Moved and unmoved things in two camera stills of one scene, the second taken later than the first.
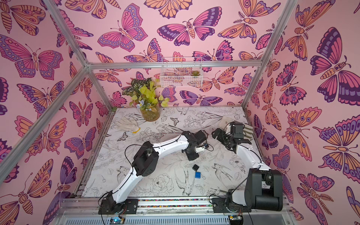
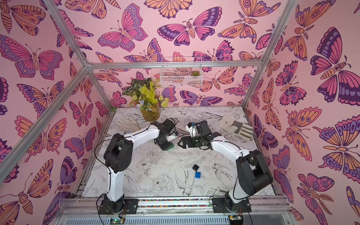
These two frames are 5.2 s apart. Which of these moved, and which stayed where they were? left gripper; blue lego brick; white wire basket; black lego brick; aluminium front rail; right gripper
Moved: right gripper; left gripper
Stayed: black lego brick; blue lego brick; aluminium front rail; white wire basket
